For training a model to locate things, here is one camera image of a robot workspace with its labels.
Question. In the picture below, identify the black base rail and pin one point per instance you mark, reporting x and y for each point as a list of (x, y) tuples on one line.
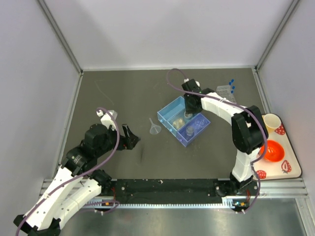
[(175, 191)]

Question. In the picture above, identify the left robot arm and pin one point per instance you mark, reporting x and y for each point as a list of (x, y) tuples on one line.
[(76, 182)]

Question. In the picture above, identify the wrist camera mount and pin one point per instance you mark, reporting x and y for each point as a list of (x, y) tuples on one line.
[(187, 80), (106, 119)]

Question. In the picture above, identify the yellow cup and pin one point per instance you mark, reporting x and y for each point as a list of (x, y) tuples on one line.
[(272, 122)]

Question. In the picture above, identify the purple drawer box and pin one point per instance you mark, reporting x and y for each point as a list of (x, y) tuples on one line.
[(181, 134)]

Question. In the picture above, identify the strawberry pattern tray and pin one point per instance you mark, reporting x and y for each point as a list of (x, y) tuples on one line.
[(289, 167)]

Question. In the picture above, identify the light blue drawer box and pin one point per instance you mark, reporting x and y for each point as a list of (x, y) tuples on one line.
[(170, 110)]

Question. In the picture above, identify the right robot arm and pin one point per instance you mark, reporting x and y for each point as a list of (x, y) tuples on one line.
[(249, 132)]

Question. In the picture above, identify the orange bowl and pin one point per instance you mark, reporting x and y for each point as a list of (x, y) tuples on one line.
[(275, 152)]

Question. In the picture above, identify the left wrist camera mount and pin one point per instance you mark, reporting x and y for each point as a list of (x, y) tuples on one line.
[(106, 119)]

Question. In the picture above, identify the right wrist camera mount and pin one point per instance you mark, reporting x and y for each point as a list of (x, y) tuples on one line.
[(187, 80)]

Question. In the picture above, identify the grey slotted cable duct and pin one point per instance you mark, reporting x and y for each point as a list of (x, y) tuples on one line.
[(224, 203)]

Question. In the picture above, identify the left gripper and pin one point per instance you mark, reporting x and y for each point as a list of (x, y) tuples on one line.
[(130, 139)]

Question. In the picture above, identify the clear test tube rack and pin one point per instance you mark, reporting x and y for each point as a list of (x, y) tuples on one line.
[(225, 92)]

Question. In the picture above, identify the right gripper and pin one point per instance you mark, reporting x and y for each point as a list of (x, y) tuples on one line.
[(188, 109)]

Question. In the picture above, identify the clear glass beaker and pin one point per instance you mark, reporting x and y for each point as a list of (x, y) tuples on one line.
[(200, 122)]

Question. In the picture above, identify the glass stoppered bottle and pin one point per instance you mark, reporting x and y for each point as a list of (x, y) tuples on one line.
[(189, 131)]

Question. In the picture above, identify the clear plastic funnel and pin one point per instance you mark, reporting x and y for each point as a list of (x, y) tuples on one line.
[(155, 129)]

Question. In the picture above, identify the clear bag of corks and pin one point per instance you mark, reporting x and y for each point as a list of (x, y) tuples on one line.
[(178, 123)]

